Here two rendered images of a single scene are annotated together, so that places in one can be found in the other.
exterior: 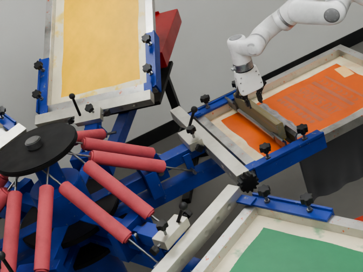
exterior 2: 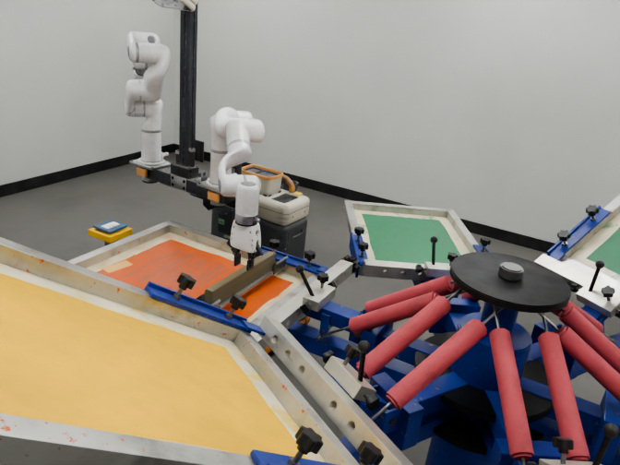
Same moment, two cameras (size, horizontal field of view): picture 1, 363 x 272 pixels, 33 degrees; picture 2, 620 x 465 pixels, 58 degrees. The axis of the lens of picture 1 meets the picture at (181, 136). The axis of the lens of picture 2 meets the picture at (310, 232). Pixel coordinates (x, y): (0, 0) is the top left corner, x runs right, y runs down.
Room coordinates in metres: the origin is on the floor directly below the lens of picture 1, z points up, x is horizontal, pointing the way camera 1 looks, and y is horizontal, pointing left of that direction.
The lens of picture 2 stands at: (3.41, 0.92, 1.95)
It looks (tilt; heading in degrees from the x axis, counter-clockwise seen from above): 23 degrees down; 219
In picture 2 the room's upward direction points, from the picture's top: 6 degrees clockwise
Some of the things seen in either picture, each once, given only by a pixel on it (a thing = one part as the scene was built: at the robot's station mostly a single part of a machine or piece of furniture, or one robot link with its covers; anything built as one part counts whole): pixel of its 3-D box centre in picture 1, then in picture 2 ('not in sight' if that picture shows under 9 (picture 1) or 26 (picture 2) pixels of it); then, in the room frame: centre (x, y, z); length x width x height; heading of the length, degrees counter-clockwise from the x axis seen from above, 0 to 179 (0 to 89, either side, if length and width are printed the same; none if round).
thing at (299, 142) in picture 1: (288, 154); (290, 266); (1.92, -0.35, 0.98); 0.30 x 0.05 x 0.07; 102
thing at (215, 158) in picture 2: not in sight; (222, 167); (1.80, -0.90, 1.21); 0.16 x 0.13 x 0.15; 8
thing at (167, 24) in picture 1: (134, 45); not in sight; (3.37, 0.07, 1.06); 0.61 x 0.46 x 0.12; 162
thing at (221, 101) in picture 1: (225, 105); not in sight; (2.46, -0.23, 0.98); 0.30 x 0.05 x 0.07; 102
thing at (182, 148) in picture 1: (181, 154); (332, 314); (2.12, 0.02, 1.02); 0.17 x 0.06 x 0.05; 102
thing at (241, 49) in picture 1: (247, 49); (248, 194); (2.17, -0.35, 1.32); 0.15 x 0.10 x 0.11; 56
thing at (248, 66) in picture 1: (241, 65); (247, 217); (2.19, -0.32, 1.26); 0.09 x 0.07 x 0.03; 102
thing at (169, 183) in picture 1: (218, 165); (295, 333); (2.15, -0.10, 0.89); 1.24 x 0.06 x 0.06; 102
